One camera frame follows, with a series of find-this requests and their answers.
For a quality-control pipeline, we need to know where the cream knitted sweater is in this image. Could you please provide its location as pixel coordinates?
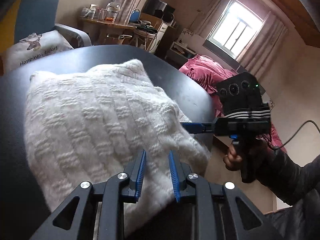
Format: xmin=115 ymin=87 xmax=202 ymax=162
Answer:
xmin=24 ymin=59 xmax=210 ymax=235

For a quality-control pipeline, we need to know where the blue folding chair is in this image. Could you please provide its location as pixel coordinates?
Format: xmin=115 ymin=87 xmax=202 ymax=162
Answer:
xmin=129 ymin=8 xmax=140 ymax=23

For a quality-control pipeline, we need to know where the person right hand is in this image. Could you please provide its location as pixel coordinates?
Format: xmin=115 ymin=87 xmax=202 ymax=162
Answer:
xmin=223 ymin=144 xmax=242 ymax=171

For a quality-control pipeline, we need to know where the pink ruffled bed cover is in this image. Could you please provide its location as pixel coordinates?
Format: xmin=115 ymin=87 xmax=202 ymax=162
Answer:
xmin=180 ymin=55 xmax=282 ymax=147

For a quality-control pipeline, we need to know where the white low shelf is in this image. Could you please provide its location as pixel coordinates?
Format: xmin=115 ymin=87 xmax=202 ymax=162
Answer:
xmin=165 ymin=42 xmax=196 ymax=67

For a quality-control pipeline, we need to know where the black television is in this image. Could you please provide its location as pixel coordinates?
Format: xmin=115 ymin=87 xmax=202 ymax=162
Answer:
xmin=142 ymin=0 xmax=175 ymax=23

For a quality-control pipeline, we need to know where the wooden side table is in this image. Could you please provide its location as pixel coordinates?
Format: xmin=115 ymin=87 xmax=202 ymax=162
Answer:
xmin=78 ymin=17 xmax=136 ymax=45

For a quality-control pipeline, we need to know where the large clear jar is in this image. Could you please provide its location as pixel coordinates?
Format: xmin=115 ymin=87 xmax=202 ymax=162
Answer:
xmin=105 ymin=2 xmax=120 ymax=22

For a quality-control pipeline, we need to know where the grey deer print pillow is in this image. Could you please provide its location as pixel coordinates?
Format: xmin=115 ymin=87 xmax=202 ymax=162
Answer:
xmin=2 ymin=30 xmax=73 ymax=74

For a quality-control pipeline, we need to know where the multicolour sofa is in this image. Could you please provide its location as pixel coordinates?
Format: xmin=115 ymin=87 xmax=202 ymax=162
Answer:
xmin=1 ymin=0 xmax=92 ymax=75

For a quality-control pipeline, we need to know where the black camera cable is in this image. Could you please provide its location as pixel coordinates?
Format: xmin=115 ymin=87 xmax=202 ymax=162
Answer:
xmin=262 ymin=119 xmax=320 ymax=152

